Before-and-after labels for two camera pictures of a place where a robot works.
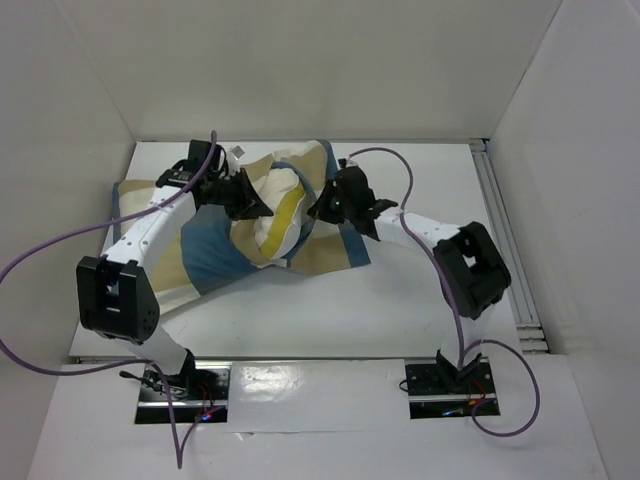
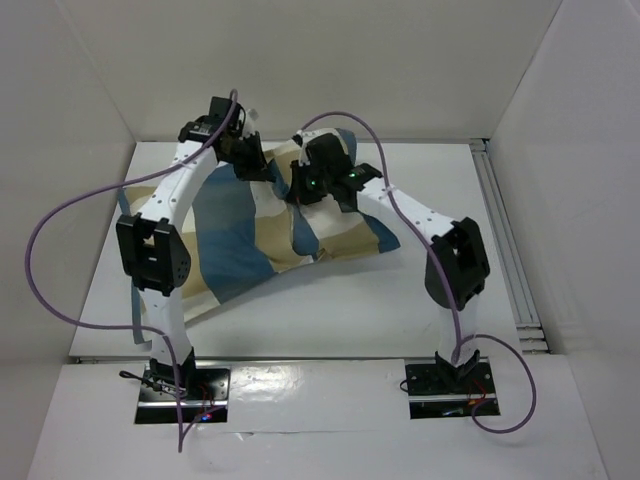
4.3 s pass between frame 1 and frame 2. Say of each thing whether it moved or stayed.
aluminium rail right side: stayed
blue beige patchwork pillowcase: moved
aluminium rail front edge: stayed
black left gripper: moved
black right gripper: moved
